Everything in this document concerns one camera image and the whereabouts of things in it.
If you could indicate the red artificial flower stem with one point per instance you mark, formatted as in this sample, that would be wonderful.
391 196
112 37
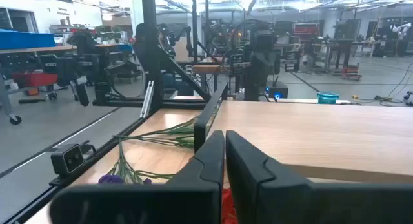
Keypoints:
228 208

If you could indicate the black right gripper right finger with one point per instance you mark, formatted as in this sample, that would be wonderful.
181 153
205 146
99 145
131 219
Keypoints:
290 204

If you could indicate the silver aluminium extrusion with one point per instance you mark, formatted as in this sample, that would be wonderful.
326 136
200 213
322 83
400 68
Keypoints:
147 99

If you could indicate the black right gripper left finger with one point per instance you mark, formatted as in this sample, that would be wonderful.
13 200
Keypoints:
161 204

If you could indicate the black caster wheel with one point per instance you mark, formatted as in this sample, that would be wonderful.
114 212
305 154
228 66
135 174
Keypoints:
15 120

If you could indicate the blue glass vase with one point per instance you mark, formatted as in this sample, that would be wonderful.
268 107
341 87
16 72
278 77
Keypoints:
327 98

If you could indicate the black aluminium rig frame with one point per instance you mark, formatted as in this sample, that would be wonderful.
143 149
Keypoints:
151 56

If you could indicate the red plastic bin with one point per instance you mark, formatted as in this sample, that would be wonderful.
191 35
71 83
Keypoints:
34 79

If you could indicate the blue table cover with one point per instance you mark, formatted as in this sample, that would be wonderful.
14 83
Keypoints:
26 40

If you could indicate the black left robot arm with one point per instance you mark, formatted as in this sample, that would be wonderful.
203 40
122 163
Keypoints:
258 72

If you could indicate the small black table camera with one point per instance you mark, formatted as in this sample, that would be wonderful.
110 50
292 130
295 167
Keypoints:
67 159

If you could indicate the wooden shelf with black frame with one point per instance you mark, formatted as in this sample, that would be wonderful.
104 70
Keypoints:
306 133

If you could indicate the red floor dolly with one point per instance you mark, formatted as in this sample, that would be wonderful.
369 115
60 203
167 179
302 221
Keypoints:
351 72

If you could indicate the black computer with blue light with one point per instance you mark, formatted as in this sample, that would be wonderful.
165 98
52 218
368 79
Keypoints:
277 88

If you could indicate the red tool chest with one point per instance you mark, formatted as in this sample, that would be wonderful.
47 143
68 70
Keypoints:
305 28

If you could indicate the purple artificial flower stem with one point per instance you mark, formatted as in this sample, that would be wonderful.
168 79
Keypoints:
109 179

